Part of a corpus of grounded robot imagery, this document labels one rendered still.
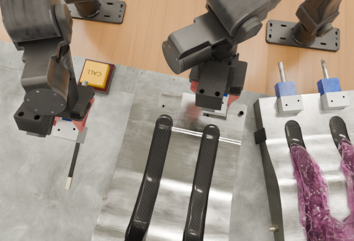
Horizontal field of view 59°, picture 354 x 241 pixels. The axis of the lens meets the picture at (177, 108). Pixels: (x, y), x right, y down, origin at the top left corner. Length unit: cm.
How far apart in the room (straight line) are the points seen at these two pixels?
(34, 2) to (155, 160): 40
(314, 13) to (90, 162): 63
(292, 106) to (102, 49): 51
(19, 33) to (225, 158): 47
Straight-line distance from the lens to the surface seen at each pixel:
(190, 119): 71
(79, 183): 81
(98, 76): 82
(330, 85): 84
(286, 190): 72
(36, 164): 85
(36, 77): 46
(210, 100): 50
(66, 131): 66
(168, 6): 93
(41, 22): 48
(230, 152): 71
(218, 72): 52
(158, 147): 71
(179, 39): 46
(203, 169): 70
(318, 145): 80
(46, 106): 49
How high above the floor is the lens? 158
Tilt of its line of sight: 75 degrees down
